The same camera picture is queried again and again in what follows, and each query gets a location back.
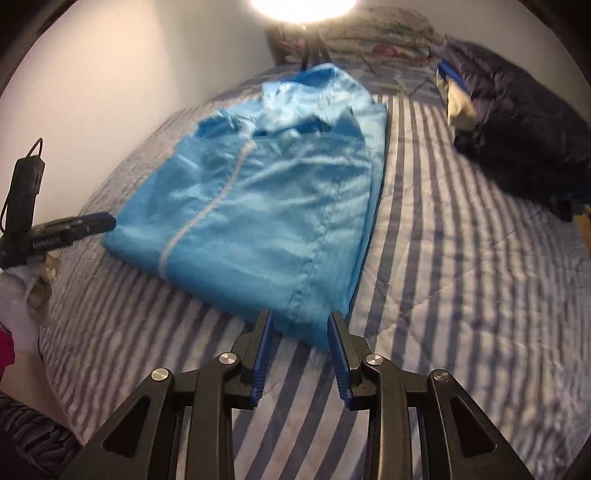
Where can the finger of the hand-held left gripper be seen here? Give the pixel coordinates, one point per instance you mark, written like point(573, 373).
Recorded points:
point(99, 224)

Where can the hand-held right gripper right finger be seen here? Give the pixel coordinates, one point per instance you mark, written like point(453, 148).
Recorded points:
point(339, 364)

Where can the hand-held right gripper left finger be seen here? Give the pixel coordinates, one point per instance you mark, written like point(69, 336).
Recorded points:
point(262, 360)

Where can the blue zippered coat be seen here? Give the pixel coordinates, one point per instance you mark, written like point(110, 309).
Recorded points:
point(277, 207)

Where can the dark puffer jacket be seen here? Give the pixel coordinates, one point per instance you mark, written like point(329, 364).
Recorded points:
point(517, 138)

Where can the person's left hand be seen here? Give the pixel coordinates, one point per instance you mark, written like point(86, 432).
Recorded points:
point(18, 300)

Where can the grey striped blanket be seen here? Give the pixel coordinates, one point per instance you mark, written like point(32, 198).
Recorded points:
point(461, 277)

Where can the person's dark patterned clothing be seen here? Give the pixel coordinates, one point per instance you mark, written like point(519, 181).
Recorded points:
point(27, 434)

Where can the cream and blue cloth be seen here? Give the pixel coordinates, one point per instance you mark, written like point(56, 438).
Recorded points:
point(461, 108)

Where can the pile of folded floral quilts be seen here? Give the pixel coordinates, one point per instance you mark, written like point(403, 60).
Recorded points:
point(392, 27)

